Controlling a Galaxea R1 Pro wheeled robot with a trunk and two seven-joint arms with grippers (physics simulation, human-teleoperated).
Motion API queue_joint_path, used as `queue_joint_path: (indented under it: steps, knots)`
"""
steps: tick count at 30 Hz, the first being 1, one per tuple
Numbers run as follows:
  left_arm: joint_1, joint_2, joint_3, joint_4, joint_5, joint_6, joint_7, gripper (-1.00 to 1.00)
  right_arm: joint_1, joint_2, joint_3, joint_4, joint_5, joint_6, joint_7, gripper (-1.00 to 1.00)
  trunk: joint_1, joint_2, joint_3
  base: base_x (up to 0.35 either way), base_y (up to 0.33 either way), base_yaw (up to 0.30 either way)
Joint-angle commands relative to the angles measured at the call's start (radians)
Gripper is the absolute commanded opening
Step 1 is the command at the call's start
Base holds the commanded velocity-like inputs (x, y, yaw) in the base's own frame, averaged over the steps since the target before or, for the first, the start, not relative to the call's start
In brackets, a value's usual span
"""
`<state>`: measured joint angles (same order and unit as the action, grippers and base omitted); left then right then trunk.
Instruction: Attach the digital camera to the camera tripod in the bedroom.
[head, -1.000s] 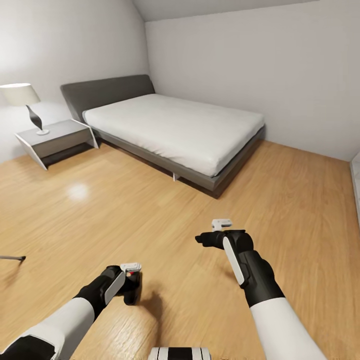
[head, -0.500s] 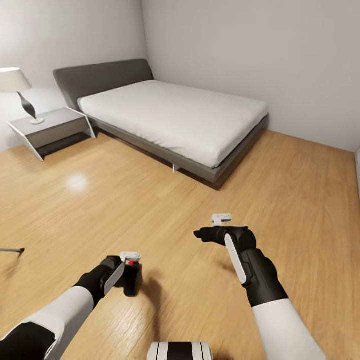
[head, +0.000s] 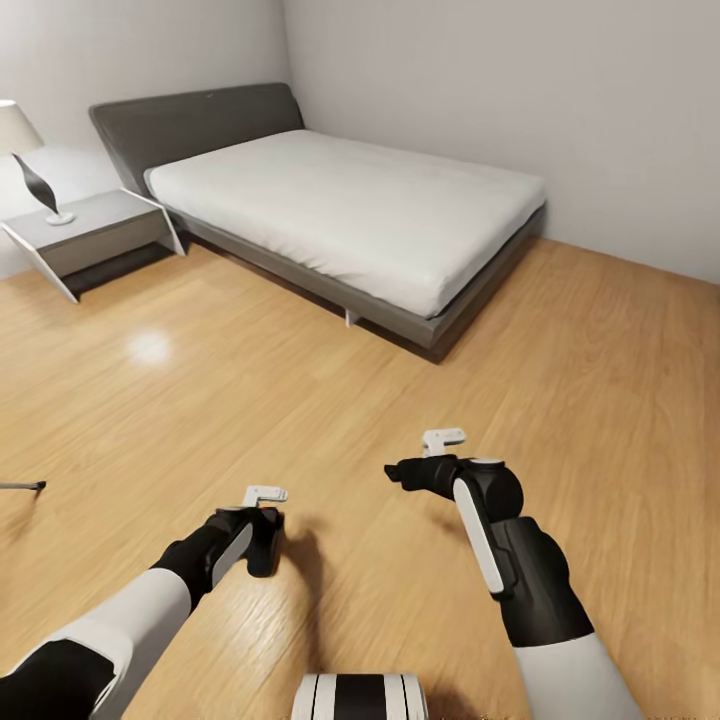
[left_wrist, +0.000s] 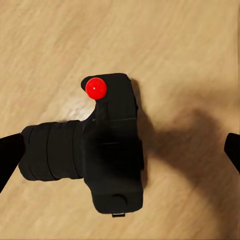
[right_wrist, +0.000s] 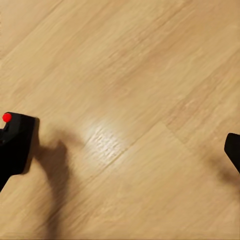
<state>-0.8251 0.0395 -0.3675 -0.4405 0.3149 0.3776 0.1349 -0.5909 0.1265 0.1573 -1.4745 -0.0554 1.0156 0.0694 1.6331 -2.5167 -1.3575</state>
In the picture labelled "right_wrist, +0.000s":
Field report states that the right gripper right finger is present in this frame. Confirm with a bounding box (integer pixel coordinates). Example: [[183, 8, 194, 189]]
[[224, 133, 240, 173]]

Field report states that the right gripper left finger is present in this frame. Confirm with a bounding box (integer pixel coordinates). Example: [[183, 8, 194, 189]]
[[0, 133, 26, 192]]

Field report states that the digital camera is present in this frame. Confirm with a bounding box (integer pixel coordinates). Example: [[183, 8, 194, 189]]
[[0, 112, 35, 176]]

